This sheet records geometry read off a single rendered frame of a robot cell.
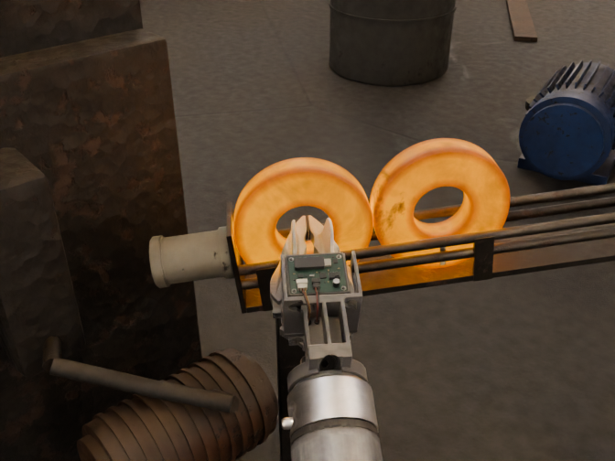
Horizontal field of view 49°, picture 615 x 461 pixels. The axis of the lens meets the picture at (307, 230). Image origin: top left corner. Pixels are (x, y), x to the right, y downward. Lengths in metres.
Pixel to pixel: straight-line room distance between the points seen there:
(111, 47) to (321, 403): 0.49
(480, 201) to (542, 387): 0.92
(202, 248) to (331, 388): 0.26
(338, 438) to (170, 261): 0.31
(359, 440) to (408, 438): 0.92
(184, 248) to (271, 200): 0.11
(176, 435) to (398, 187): 0.37
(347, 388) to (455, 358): 1.10
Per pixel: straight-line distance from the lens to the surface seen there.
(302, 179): 0.72
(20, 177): 0.73
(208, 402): 0.77
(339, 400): 0.57
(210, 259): 0.76
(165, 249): 0.77
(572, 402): 1.64
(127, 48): 0.84
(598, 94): 2.41
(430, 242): 0.77
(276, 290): 0.68
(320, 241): 0.72
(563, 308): 1.89
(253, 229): 0.75
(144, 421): 0.80
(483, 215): 0.79
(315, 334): 0.61
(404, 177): 0.74
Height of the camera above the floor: 1.11
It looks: 32 degrees down
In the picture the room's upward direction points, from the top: straight up
